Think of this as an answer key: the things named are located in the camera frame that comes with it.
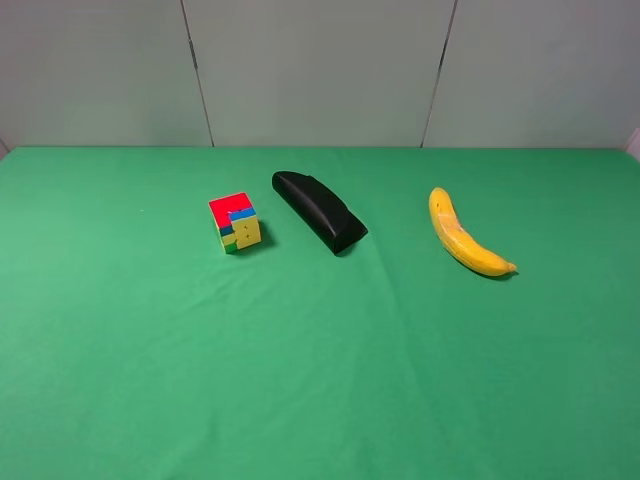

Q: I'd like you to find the yellow banana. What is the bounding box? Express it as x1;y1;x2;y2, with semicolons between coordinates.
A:
428;187;517;277

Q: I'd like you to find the black glasses case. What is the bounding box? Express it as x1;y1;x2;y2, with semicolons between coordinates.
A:
272;171;368;255

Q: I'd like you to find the colourful puzzle cube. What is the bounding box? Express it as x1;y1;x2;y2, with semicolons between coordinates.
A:
209;192;262;254

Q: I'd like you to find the green table cloth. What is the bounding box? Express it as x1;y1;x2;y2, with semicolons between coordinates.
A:
1;147;639;479

